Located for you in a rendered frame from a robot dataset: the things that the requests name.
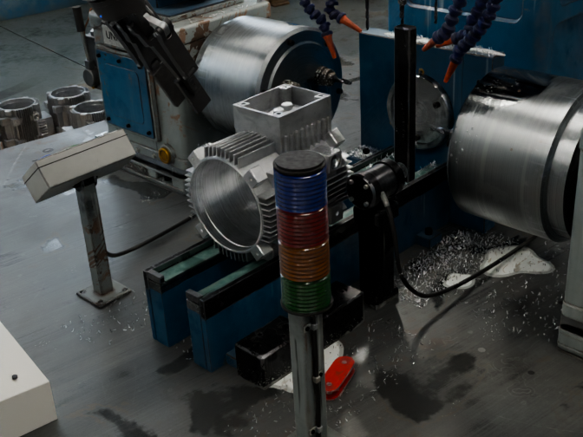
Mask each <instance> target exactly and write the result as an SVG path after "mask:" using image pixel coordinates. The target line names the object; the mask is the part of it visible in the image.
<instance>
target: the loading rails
mask: <svg viewBox="0 0 583 437"><path fill-rule="evenodd" d="M392 153H393V155H391V154H392ZM387 154H388V156H389V159H391V160H394V158H393V156H394V147H393V146H389V147H386V148H385V149H383V150H381V151H379V152H377V153H374V154H372V155H371V156H369V157H367V158H365V159H363V160H360V161H358V162H357V163H355V164H353V165H352V166H353V167H352V168H351V169H350V170H351V171H352V172H354V173H357V172H359V170H360V171H364V170H366V168H367V169H368V168H370V167H371V165H373V163H372V161H374V162H375V163H376V160H377V161H379V160H382V159H383V158H385V157H386V158H385V159H388V156H386V155H387ZM381 155H382V158H381ZM370 163H371V164H370ZM375 163H374V164H375ZM369 164H370V165H369ZM431 164H432V167H431V166H430V164H429V165H428V166H427V172H426V169H425V168H424V169H423V170H424V171H423V170H421V169H420V170H418V171H420V173H419V172H418V171H417V172H415V179H414V180H412V181H410V183H407V184H406V182H405V184H406V185H404V188H403V189H402V191H401V192H399V193H397V194H396V195H394V196H392V197H387V199H392V200H394V201H396V202H398V216H397V217H395V218H394V221H395V226H396V234H397V240H398V248H399V254H400V253H402V252H403V251H405V250H407V249H408V248H410V247H411V246H412V245H414V244H417V245H420V246H423V247H426V248H429V249H430V248H431V247H433V246H435V245H437V243H440V242H441V241H442V233H441V232H439V231H437V230H438V229H440V228H441V227H443V226H444V225H446V224H447V223H448V222H449V191H450V189H449V182H448V174H447V161H446V162H445V163H443V164H441V165H439V164H436V163H435V164H434V166H436V168H434V166H433V163H431ZM365 166H366V168H365ZM419 174H421V175H419ZM344 203H345V205H346V206H347V209H346V210H345V211H343V218H342V219H340V220H339V221H338V222H336V223H335V224H333V225H329V240H330V242H329V244H330V263H331V284H332V283H333V282H335V281H338V282H341V283H343V284H347V285H349V286H350V285H351V284H353V283H355V282H356V281H357V280H359V279H360V273H359V231H358V222H357V221H354V219H353V207H354V206H355V205H353V203H352V202H350V201H349V199H347V200H345V201H344ZM279 266H280V264H279V255H278V256H276V257H275V258H273V259H271V260H269V261H266V260H264V259H261V260H259V261H258V262H257V261H256V259H253V260H251V261H249V262H248V263H247V262H246V261H245V262H243V261H240V262H239V260H236V261H235V259H234V258H233V259H231V256H230V257H227V256H226V254H225V255H223V252H222V251H221V252H219V248H216V249H215V247H214V242H213V239H212V238H211V237H208V238H205V239H203V240H201V241H200V242H198V243H197V244H195V245H192V246H190V247H188V248H186V249H185V250H183V251H180V252H178V253H176V254H174V255H173V256H171V257H169V258H166V259H164V260H162V261H160V262H159V263H157V264H154V265H152V266H150V267H148V268H146V269H145V270H143V277H144V282H145V287H146V293H147V304H148V309H149V315H150V322H151V327H152V333H153V339H155V340H158V342H161V343H162V344H164V345H166V346H167V347H169V348H170V347H172V346H173V345H175V344H176V343H177V342H180V341H181V340H183V339H185V338H187V337H188V336H191V340H192V347H193V359H194V362H195V363H196V364H198V365H200V366H201V367H202V368H204V369H207V370H208V371H209V372H211V373H212V372H214V371H215V370H217V369H219V368H220V367H222V366H224V365H225V364H229V365H231V366H232V367H234V368H237V362H236V354H235V343H236V342H238V341H239V340H241V339H243V338H244V337H246V336H248V335H250V334H251V333H252V332H254V331H255V330H257V329H259V328H262V327H264V326H265V325H266V324H267V323H269V322H270V321H272V320H273V319H275V318H276V317H278V316H280V315H281V316H284V317H286V318H288V313H287V312H286V311H284V310H283V309H282V307H281V303H280V300H281V297H282V292H281V278H280V267H279Z"/></svg>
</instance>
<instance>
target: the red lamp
mask: <svg viewBox="0 0 583 437"><path fill-rule="evenodd" d="M276 215H277V217H276V218H277V227H278V229H277V230H278V241H279V242H280V243H281V244H283V245H286V246H289V247H292V248H299V249H304V248H312V247H315V246H318V245H321V244H322V243H324V242H325V241H326V240H327V239H328V237H329V221H328V220H329V218H328V202H327V204H326V205H325V206H324V207H322V208H320V209H318V210H316V211H314V212H307V213H292V212H286V211H283V210H281V209H279V208H278V207H277V206H276Z"/></svg>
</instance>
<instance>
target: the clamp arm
mask: <svg viewBox="0 0 583 437"><path fill-rule="evenodd" d="M415 160H416V26H412V25H407V24H399V25H397V26H395V28H394V161H395V162H396V163H397V164H398V165H399V166H401V168H402V170H404V169H405V172H403V173H404V177H405V182H406V183H410V181H412V180H414V179H415Z"/></svg>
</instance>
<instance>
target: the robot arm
mask: <svg viewBox="0 0 583 437"><path fill-rule="evenodd" d="M82 1H87V2H88V4H89V5H90V6H91V8H92V9H93V10H94V12H95V13H96V15H97V16H98V17H99V18H100V19H101V20H102V22H103V23H105V24H106V25H107V26H108V27H109V29H110V30H111V31H112V32H113V34H114V35H115V37H116V38H117V39H118V41H119V42H120V43H121V45H122V46H123V48H124V49H125V50H126V51H127V52H128V54H129V55H130V56H131V58H132V59H133V60H134V62H135V64H136V65H137V66H138V67H139V68H142V67H143V66H144V67H145V69H146V70H147V72H149V73H152V76H153V78H154V79H155V80H156V81H157V83H158V84H159V86H160V87H161V89H162V90H163V92H164V93H165V94H166V96H167V97H168V99H169V100H170V101H171V102H172V103H173V105H174V106H175V107H178V106H179V105H180V104H181V103H182V102H183V101H184V100H185V99H187V101H188V103H189V104H190V105H191V107H192V108H193V110H194V112H195V113H196V114H200V113H201V112H202V110H203V109H204V108H205V107H206V105H207V104H208V103H209V102H210V101H211V99H210V97H209V96H208V94H207V93H206V91H205V89H203V87H202V86H201V84H200V82H199V81H198V79H197V78H196V76H195V75H194V73H195V72H196V71H197V69H198V68H199V67H198V66H197V64H196V63H195V61H194V60H193V58H192V57H191V55H190V54H189V52H188V51H187V49H186V47H185V45H184V44H183V42H182V41H181V39H180V38H179V37H178V35H177V33H176V32H175V30H174V26H173V24H172V22H171V20H170V19H168V18H167V17H165V18H164V19H163V21H161V20H159V19H157V18H155V16H154V13H153V11H151V10H150V9H149V8H148V7H147V6H146V5H145V0H82ZM138 56H139V57H140V58H139V57H138Z"/></svg>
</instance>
